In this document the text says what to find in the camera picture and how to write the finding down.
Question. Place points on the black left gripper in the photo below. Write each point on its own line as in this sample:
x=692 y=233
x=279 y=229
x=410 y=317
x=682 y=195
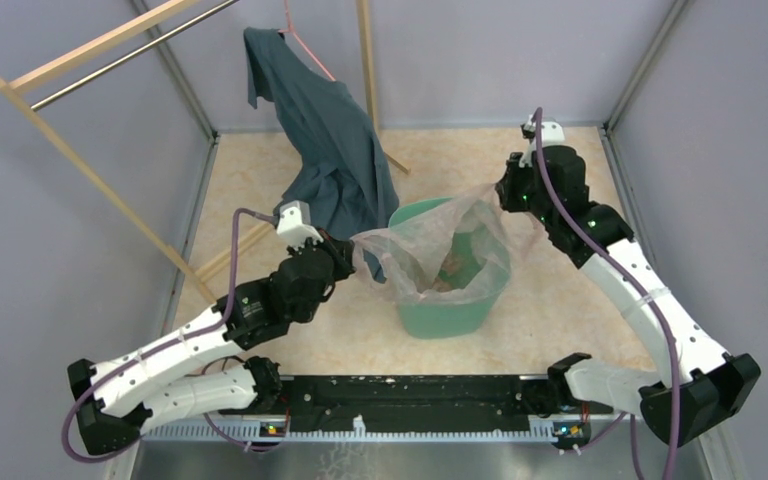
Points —
x=341 y=248

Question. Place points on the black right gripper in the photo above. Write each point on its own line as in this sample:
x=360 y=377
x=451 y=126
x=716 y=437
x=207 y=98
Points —
x=505 y=186

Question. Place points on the pink plastic trash bag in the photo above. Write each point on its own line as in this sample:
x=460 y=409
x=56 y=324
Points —
x=522 y=233

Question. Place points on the green plastic trash bin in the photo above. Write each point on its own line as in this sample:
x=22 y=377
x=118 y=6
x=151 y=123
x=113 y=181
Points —
x=450 y=311

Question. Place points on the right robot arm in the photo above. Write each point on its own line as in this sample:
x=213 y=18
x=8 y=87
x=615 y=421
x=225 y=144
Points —
x=696 y=383

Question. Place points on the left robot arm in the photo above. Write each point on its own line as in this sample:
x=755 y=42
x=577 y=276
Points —
x=119 y=400

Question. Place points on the dark teal shirt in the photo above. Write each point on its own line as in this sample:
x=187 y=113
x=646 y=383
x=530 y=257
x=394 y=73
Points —
x=345 y=176

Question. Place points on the wooden clothes rack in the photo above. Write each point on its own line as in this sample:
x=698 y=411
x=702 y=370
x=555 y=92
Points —
x=60 y=237

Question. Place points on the pink clothes hanger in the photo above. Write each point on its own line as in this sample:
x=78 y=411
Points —
x=290 y=29

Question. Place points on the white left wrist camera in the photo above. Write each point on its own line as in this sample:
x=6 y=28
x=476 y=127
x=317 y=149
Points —
x=295 y=225

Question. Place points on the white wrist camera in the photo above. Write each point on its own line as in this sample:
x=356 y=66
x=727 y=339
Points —
x=548 y=130
x=295 y=225

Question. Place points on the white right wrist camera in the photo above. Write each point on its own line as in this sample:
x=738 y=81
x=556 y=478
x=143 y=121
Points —
x=548 y=130

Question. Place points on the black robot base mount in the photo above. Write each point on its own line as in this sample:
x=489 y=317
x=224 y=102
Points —
x=423 y=403

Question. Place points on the grey slotted cable duct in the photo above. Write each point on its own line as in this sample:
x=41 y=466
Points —
x=250 y=430

